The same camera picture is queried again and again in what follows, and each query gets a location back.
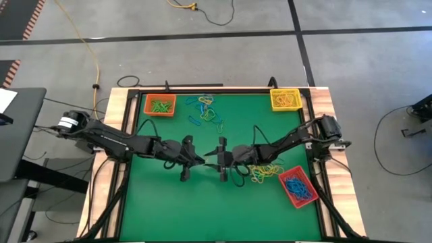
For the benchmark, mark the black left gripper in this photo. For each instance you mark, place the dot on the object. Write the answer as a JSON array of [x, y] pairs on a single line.
[[172, 151]]

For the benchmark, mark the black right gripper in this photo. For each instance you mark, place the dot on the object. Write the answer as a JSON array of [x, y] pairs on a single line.
[[245, 156]]

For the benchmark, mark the green rubber band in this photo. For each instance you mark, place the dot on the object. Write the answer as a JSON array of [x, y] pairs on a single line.
[[220, 128], [166, 107], [155, 108], [258, 177], [211, 113], [157, 105]]

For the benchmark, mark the thin blue rubber band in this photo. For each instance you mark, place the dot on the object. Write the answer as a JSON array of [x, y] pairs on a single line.
[[302, 183]]

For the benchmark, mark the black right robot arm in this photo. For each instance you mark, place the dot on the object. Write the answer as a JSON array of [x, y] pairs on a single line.
[[290, 140]]

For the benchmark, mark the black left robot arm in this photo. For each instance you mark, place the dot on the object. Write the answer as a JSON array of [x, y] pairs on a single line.
[[111, 139]]

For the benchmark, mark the right rubber band pile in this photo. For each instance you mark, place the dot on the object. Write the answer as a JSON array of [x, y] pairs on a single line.
[[266, 170]]

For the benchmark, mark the right pile of bands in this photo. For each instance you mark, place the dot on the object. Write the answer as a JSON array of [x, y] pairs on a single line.
[[273, 167]]

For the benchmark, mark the green table mat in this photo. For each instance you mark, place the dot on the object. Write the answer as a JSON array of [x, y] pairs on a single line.
[[219, 209]]

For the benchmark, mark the orange plastic basket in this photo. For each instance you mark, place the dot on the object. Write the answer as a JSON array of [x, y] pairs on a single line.
[[158, 115]]

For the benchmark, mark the yellow plastic basket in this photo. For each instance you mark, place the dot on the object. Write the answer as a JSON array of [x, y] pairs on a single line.
[[278, 108]]

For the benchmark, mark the light wooden table board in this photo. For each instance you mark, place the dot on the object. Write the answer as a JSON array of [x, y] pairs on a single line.
[[116, 101], [320, 98]]

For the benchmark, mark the red plastic basket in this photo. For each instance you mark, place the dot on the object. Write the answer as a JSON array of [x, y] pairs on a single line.
[[305, 204]]

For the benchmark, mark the black desk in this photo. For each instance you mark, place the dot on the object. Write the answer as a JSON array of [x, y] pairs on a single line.
[[23, 141]]

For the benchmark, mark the grey desk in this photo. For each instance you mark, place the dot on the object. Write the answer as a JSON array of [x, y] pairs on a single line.
[[10, 209]]

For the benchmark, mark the dark flat desk item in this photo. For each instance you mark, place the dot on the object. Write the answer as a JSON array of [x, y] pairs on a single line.
[[5, 119]]

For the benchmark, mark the white paper stack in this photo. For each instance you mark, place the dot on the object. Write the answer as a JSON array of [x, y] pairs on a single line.
[[6, 99]]

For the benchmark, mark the black striped floor mat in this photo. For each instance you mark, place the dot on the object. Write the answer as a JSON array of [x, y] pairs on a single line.
[[5, 72], [17, 17]]

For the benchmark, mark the black floor equipment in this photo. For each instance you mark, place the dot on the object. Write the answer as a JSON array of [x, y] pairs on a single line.
[[423, 109]]

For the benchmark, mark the black aluminium table frame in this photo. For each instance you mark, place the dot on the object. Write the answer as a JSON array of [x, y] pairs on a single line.
[[236, 91]]

